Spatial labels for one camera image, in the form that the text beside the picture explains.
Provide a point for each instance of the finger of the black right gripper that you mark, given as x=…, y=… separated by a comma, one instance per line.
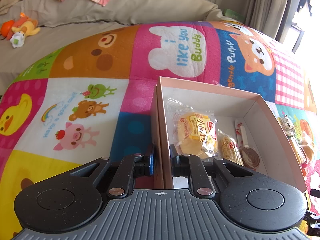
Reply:
x=312, y=221

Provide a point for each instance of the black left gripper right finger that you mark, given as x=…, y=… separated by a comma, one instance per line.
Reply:
x=206, y=179

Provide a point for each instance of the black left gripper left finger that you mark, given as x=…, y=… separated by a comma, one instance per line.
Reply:
x=117, y=178

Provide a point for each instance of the sesame snack bar packet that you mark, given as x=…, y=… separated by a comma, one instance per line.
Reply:
x=228, y=148

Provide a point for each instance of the bread bun yellow wrapper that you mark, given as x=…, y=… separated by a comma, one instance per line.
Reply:
x=193, y=132

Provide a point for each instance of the swirl lollipop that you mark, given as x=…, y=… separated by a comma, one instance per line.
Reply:
x=249, y=155

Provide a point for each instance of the pink cardboard box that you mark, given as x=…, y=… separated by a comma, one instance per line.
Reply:
x=264, y=133

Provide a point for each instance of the snack pile beside box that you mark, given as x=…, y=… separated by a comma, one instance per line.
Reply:
x=300, y=136

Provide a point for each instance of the colourful cartoon play mat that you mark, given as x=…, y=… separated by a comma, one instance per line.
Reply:
x=94, y=96

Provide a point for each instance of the beige bed pillow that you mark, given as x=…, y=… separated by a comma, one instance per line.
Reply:
x=52, y=13

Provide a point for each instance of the orange yellow plush toy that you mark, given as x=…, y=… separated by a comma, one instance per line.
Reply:
x=17, y=31

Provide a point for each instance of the beige curtain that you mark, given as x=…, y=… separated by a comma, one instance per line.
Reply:
x=265, y=15

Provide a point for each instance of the green box by wall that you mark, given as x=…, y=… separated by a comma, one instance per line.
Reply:
x=234, y=15

